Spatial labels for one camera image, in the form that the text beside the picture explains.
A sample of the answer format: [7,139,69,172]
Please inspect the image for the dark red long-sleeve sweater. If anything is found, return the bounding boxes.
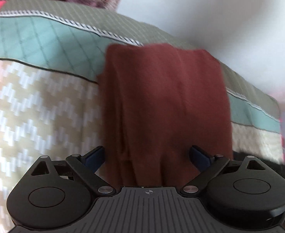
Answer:
[98,44,233,188]

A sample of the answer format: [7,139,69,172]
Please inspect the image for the patterned quilt bedspread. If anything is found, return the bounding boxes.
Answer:
[0,0,284,232]

